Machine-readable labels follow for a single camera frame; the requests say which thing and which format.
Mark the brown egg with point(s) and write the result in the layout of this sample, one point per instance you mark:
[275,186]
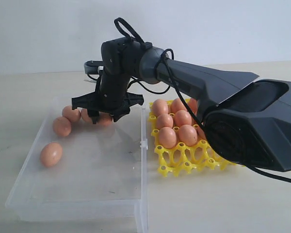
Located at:
[167,137]
[201,133]
[182,117]
[84,116]
[177,105]
[188,135]
[72,115]
[159,107]
[51,154]
[61,126]
[164,120]
[104,119]
[193,104]

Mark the yellow plastic egg tray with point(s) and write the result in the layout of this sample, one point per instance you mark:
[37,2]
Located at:
[184,158]

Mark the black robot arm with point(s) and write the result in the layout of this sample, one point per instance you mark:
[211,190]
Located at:
[246,120]

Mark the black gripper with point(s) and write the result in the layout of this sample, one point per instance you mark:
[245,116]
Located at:
[116,106]

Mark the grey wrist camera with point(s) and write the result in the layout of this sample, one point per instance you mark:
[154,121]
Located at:
[92,67]

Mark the clear plastic tray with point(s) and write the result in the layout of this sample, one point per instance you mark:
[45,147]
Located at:
[101,174]

